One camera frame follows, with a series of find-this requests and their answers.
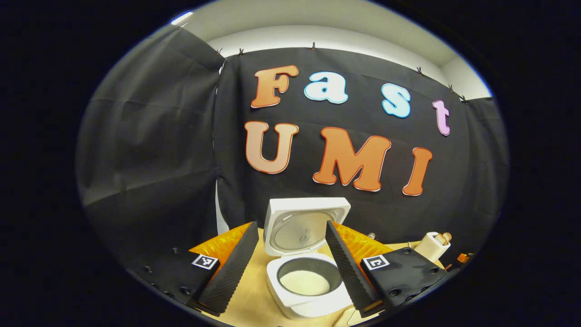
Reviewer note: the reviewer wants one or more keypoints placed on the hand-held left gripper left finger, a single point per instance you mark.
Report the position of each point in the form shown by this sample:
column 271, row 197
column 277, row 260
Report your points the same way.
column 231, row 272

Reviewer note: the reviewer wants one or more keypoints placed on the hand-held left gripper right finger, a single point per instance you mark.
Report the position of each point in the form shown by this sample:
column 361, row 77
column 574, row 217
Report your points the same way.
column 349, row 272

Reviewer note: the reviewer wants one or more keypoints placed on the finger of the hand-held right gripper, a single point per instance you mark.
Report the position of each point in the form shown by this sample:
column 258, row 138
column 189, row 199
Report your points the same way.
column 463, row 258

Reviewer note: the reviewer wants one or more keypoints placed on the white rice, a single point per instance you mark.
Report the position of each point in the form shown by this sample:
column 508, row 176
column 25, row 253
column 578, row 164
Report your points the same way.
column 304, row 284

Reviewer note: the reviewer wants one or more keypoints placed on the white rice cooker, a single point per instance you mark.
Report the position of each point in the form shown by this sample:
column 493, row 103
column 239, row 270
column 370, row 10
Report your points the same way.
column 295, row 227

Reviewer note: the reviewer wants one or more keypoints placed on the white toaster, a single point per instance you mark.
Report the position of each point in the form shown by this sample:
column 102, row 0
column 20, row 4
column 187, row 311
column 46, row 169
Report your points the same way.
column 429, row 249

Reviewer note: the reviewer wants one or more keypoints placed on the black backdrop cloth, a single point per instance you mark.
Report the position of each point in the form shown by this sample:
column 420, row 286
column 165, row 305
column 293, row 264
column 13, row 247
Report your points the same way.
column 150, row 159

